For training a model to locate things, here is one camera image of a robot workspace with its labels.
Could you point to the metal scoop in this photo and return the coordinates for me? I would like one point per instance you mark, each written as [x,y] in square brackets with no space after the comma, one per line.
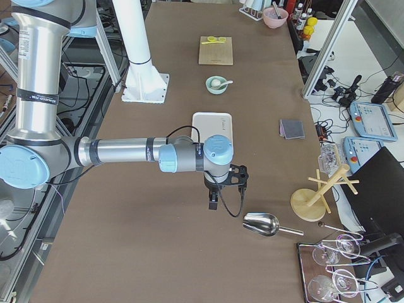
[266,224]

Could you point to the light green bowl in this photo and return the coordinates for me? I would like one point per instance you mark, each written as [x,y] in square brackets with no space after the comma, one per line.
[214,90]

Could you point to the yellow plastic knife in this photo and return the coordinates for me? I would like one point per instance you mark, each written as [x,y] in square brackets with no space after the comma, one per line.
[213,42]

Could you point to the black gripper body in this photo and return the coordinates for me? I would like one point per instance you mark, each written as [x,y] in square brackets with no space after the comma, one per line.
[210,186]

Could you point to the white wire cup rack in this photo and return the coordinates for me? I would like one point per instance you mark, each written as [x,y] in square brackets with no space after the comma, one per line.
[252,9]

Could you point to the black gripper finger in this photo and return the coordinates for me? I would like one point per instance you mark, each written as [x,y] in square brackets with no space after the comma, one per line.
[213,199]

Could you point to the pink bowl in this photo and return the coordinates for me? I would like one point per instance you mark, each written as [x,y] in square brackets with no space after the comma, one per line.
[271,18]

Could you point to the grey folded cloth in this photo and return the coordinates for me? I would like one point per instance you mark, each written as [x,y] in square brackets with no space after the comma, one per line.
[291,129]

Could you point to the black monitor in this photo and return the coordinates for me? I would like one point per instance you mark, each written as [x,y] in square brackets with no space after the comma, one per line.
[378,205]

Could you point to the blue teach pendant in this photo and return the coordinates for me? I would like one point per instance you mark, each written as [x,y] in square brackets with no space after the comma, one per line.
[359,150]
[372,121]

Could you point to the yellow sauce bottle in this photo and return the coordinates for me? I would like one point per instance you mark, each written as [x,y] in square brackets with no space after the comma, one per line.
[309,28]

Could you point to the wooden cutting board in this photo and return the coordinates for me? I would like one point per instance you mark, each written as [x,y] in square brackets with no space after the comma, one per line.
[216,54]

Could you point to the white plastic tray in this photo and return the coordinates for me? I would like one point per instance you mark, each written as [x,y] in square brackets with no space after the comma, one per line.
[211,123]

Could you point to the wine glass rack tray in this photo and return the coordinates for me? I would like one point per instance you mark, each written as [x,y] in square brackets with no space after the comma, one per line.
[309,268]

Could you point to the clear glass mug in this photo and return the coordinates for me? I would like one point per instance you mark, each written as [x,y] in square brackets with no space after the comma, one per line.
[329,159]

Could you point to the white ceramic spoon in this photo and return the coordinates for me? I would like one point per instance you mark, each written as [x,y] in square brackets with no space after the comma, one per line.
[225,83]

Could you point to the clear wine glass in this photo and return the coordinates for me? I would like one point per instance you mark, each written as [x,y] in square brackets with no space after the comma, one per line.
[341,285]
[330,252]

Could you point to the wooden cup stand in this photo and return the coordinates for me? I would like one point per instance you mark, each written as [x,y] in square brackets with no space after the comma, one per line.
[311,205]

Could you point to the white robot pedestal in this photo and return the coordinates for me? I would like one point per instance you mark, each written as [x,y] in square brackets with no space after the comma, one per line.
[144,84]

